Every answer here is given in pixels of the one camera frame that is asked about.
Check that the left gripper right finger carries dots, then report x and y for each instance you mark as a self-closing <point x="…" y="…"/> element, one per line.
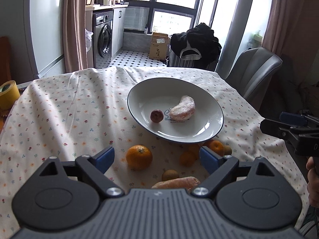
<point x="221" y="171"/>

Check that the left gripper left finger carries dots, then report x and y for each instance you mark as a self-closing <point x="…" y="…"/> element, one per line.
<point x="91" y="170"/>

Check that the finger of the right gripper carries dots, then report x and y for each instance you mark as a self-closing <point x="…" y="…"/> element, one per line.
<point x="277" y="129"/>
<point x="298" y="120"/>

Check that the brown longan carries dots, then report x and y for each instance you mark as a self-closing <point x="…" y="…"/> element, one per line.
<point x="227" y="150"/>
<point x="170" y="174"/>

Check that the large mandarin orange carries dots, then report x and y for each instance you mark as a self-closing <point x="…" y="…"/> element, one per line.
<point x="216" y="146"/>
<point x="139" y="157"/>

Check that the small kumquat front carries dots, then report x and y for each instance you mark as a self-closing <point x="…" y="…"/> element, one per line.
<point x="187" y="159"/>

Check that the small kumquat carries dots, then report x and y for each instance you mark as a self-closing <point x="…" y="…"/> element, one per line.
<point x="194" y="149"/>
<point x="187" y="159"/>

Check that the white kitchen cabinet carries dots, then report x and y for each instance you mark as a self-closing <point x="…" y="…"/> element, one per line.
<point x="117" y="24"/>

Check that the person's right hand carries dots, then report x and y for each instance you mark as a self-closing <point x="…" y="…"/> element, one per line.
<point x="313" y="183"/>

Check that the small kumquat back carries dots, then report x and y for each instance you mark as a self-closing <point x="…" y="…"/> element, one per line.
<point x="194" y="149"/>

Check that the grey leather chair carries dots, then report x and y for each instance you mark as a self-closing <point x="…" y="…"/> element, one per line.
<point x="252" y="74"/>

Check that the floral white tablecloth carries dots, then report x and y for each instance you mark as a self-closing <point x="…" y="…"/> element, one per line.
<point x="86" y="111"/>

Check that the pale peeled citrus segment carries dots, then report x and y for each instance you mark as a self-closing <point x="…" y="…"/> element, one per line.
<point x="183" y="110"/>

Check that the small dark red fruit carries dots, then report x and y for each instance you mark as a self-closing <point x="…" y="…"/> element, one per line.
<point x="156" y="116"/>

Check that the pink curtain right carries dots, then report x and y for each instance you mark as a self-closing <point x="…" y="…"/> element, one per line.
<point x="283" y="18"/>

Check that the pink curtain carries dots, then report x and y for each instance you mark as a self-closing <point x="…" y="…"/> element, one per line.
<point x="283" y="18"/>
<point x="75" y="55"/>

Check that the white plate dark rim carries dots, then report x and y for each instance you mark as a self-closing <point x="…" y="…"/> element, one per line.
<point x="165" y="93"/>

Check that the black clothes pile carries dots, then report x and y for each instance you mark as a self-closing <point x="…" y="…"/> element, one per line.
<point x="198" y="46"/>

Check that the yellow tape roll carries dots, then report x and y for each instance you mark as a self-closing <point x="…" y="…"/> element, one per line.
<point x="8" y="95"/>

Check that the white radiator heater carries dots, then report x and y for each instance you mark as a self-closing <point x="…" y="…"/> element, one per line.
<point x="176" y="62"/>

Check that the clear plastic bag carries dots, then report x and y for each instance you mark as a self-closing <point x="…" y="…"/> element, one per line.
<point x="88" y="40"/>

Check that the cardboard box on floor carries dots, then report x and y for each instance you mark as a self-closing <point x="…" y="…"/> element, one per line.
<point x="159" y="46"/>

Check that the small dark bottle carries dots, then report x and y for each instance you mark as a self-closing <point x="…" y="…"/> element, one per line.
<point x="146" y="30"/>

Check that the grey washing machine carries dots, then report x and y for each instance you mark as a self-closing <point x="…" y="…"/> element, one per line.
<point x="102" y="39"/>

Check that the pink curtain left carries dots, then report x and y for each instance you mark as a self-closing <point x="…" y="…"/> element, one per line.
<point x="75" y="55"/>

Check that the white refrigerator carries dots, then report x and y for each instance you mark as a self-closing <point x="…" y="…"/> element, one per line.
<point x="44" y="33"/>

